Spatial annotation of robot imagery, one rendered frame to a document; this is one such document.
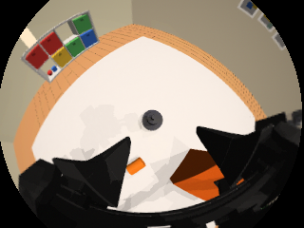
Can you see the orange knob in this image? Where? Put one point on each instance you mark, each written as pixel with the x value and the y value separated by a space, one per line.
pixel 135 166

